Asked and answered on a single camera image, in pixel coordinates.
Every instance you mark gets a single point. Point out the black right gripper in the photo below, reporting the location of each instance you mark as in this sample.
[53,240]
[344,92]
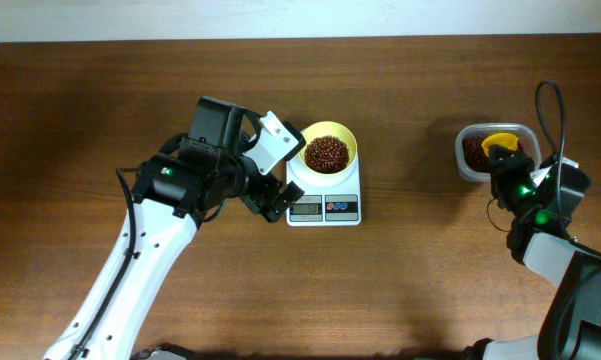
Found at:
[504,170]

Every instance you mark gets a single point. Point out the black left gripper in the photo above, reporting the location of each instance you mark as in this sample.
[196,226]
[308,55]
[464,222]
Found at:
[269,186]

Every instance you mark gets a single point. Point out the yellow plastic scoop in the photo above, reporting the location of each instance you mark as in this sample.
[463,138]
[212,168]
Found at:
[508,141]

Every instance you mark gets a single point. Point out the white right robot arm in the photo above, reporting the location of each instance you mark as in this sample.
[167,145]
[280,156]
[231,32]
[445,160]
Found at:
[542,202]

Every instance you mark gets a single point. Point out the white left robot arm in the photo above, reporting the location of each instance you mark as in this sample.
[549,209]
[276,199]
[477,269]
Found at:
[229,152]

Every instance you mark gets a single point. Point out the red beans in bowl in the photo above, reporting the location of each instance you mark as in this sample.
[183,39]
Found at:
[327,155]

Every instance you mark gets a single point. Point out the yellow plastic bowl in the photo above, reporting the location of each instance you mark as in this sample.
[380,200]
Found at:
[330,128]

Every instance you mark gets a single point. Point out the white digital kitchen scale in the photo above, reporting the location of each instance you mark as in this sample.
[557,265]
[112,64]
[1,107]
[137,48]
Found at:
[328,199]

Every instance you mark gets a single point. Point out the red adzuki beans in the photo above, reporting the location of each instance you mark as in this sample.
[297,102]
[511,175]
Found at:
[474,155]

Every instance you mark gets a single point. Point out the clear plastic container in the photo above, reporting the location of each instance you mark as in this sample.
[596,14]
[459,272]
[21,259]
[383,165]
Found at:
[525,135]

